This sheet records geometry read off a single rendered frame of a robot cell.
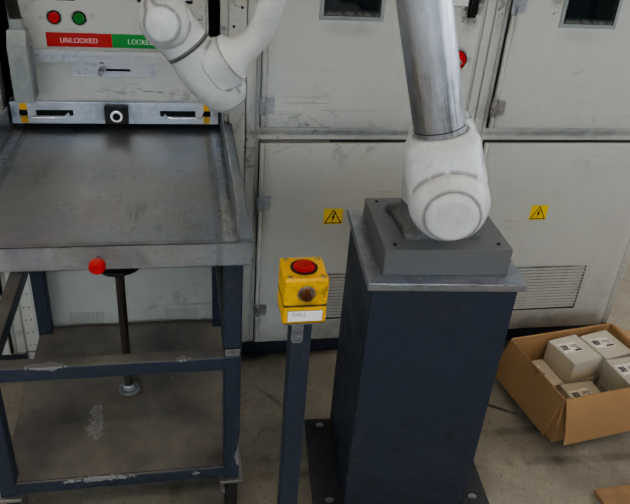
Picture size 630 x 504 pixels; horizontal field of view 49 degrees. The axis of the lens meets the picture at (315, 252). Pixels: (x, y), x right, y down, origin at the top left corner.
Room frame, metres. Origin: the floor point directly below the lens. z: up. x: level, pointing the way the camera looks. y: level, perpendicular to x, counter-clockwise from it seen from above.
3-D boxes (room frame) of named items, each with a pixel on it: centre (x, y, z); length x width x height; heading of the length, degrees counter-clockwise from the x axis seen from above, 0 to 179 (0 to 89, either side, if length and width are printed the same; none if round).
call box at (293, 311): (1.06, 0.02, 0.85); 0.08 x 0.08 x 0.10; 12
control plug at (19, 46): (1.68, 0.75, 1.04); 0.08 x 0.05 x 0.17; 12
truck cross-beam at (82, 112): (1.81, 0.57, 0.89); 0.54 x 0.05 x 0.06; 102
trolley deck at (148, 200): (1.50, 0.50, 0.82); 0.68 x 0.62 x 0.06; 12
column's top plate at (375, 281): (1.46, -0.27, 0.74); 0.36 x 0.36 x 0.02; 7
